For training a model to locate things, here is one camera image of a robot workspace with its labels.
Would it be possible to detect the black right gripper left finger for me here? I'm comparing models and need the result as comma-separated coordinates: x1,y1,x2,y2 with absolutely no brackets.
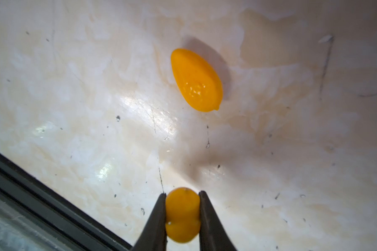
131,193,167,251

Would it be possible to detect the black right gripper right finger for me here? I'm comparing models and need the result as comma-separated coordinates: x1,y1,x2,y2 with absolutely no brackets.
199,191,237,251

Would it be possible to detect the black base frame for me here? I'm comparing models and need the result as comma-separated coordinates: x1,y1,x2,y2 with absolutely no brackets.
0,153,132,251

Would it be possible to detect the yellow kumquat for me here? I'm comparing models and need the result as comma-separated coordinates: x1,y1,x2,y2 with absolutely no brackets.
165,187,201,243
171,48,224,113

